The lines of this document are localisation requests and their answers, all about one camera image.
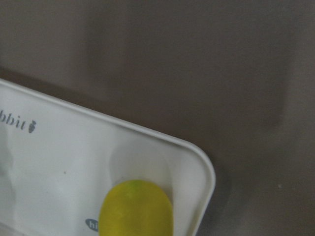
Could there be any yellow lemon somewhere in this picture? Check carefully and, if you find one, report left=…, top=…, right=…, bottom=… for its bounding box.
left=98, top=179, right=174, bottom=236

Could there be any white rabbit tray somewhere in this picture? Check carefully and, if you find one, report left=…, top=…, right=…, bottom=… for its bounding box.
left=0, top=80, right=216, bottom=236

